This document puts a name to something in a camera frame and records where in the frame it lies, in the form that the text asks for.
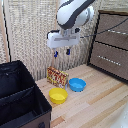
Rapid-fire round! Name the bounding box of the black fabric storage bin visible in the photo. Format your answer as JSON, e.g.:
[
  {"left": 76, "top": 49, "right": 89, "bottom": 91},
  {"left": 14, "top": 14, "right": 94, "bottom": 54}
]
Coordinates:
[{"left": 0, "top": 60, "right": 53, "bottom": 128}]

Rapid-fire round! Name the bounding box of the dark brown drawer cabinet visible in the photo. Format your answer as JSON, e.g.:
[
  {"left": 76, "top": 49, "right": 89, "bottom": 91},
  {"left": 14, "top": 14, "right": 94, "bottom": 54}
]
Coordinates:
[{"left": 87, "top": 9, "right": 128, "bottom": 83}]

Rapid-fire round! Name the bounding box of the wicker folding screen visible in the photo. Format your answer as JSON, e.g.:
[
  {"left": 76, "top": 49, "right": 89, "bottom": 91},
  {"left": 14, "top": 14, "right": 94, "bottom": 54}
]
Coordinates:
[{"left": 0, "top": 0, "right": 128, "bottom": 82}]

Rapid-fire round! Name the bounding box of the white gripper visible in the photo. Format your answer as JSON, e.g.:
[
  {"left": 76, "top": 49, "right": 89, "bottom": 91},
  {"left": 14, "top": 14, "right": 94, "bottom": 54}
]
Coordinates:
[{"left": 46, "top": 28, "right": 81, "bottom": 59}]

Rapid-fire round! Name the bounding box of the silver drawer handle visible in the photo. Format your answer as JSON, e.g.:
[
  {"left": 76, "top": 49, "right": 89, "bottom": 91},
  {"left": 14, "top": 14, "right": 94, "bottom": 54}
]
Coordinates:
[
  {"left": 96, "top": 54, "right": 122, "bottom": 67},
  {"left": 109, "top": 29, "right": 128, "bottom": 36}
]

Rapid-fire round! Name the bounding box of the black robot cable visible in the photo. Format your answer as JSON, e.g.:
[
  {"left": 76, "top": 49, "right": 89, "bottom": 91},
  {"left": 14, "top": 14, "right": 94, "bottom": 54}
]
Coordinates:
[{"left": 79, "top": 17, "right": 128, "bottom": 39}]

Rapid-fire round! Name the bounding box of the red yellow granola bar box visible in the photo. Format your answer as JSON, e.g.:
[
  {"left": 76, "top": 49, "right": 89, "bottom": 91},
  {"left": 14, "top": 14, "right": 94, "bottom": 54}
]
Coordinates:
[{"left": 46, "top": 65, "right": 70, "bottom": 89}]

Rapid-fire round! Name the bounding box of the blue bowl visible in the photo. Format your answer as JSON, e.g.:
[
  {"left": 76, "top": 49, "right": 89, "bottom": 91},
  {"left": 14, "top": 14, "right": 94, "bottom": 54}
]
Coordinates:
[{"left": 68, "top": 77, "right": 88, "bottom": 93}]

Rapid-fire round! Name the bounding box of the yellow bowl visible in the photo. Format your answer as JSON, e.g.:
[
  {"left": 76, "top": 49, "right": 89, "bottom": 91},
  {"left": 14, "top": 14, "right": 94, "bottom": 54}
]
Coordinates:
[{"left": 48, "top": 87, "right": 69, "bottom": 105}]

